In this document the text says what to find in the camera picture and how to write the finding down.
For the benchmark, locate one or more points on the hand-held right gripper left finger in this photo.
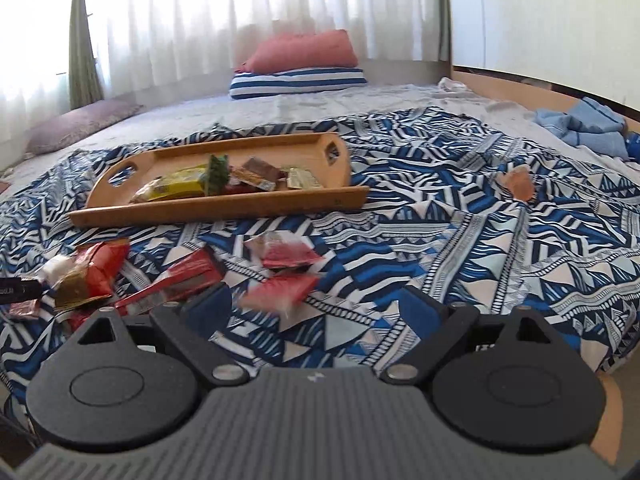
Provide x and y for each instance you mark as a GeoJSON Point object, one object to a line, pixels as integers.
{"type": "Point", "coordinates": [210, 307]}

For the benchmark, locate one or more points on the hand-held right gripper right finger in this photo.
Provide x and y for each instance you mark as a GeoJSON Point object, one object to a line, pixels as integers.
{"type": "Point", "coordinates": [422, 307]}

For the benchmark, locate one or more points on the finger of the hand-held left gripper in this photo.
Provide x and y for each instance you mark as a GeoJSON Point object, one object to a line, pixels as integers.
{"type": "Point", "coordinates": [20, 289]}

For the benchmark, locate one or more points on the small maroon snack packet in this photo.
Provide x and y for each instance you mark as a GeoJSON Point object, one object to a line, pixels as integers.
{"type": "Point", "coordinates": [24, 308]}

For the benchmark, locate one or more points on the long red snack packet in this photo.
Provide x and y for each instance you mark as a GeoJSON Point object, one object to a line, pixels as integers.
{"type": "Point", "coordinates": [175, 280]}

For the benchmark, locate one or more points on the gold foil snack packet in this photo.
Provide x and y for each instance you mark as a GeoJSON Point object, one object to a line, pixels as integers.
{"type": "Point", "coordinates": [75, 287]}

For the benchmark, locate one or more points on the red square snack packet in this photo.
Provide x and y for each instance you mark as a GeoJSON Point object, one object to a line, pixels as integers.
{"type": "Point", "coordinates": [277, 292]}

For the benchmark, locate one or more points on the bright red snack packet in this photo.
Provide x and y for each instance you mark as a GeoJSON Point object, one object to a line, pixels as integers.
{"type": "Point", "coordinates": [102, 260]}

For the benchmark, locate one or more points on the red white snack packet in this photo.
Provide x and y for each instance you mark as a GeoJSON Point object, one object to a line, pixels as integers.
{"type": "Point", "coordinates": [285, 252]}

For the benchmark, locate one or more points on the dark red snack packet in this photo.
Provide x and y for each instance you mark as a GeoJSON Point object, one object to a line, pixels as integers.
{"type": "Point", "coordinates": [239, 189]}

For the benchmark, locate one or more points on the yellow snack packet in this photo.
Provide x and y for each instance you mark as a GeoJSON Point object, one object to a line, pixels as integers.
{"type": "Point", "coordinates": [172, 185]}

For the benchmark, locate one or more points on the green snack packet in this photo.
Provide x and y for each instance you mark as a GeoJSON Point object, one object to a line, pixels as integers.
{"type": "Point", "coordinates": [217, 175]}

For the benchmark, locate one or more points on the brown snack packet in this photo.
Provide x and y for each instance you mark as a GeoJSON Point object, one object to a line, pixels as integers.
{"type": "Point", "coordinates": [257, 172]}

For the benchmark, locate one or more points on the olive gold snack packet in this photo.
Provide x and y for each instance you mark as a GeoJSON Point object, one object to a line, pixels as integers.
{"type": "Point", "coordinates": [304, 179]}

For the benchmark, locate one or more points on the blue white patterned blanket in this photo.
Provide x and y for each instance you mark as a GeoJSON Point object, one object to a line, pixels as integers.
{"type": "Point", "coordinates": [450, 240]}

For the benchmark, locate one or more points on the orange snack packet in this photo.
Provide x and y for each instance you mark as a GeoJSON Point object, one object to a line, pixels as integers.
{"type": "Point", "coordinates": [517, 182]}

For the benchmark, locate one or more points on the mauve pillow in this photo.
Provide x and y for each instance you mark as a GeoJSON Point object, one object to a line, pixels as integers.
{"type": "Point", "coordinates": [80, 122]}

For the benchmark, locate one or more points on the blue white striped pillow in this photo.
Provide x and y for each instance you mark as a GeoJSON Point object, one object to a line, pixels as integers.
{"type": "Point", "coordinates": [297, 82]}

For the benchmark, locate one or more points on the light blue towel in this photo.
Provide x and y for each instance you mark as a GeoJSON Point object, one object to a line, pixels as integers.
{"type": "Point", "coordinates": [582, 125]}

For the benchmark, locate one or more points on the green curtain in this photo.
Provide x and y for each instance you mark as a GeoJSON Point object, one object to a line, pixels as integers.
{"type": "Point", "coordinates": [442, 10]}
{"type": "Point", "coordinates": [82, 35]}

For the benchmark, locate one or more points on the dark blue object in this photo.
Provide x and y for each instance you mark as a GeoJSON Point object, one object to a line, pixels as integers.
{"type": "Point", "coordinates": [634, 146]}

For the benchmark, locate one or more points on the red pillow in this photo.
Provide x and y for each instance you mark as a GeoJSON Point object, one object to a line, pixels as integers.
{"type": "Point", "coordinates": [305, 50]}

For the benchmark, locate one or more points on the white sheer curtain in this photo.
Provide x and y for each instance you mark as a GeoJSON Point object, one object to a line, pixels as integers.
{"type": "Point", "coordinates": [250, 15]}

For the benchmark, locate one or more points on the white wardrobe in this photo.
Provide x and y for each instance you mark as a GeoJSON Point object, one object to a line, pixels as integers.
{"type": "Point", "coordinates": [545, 20]}

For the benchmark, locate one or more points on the wooden bed frame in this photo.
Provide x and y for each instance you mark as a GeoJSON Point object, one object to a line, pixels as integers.
{"type": "Point", "coordinates": [505, 82]}

